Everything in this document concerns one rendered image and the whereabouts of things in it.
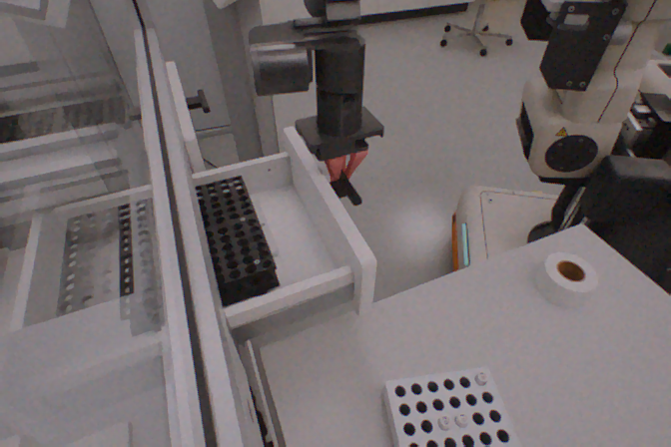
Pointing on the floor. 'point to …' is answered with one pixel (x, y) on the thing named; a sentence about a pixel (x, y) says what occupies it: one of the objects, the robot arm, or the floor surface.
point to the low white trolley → (492, 354)
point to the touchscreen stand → (242, 76)
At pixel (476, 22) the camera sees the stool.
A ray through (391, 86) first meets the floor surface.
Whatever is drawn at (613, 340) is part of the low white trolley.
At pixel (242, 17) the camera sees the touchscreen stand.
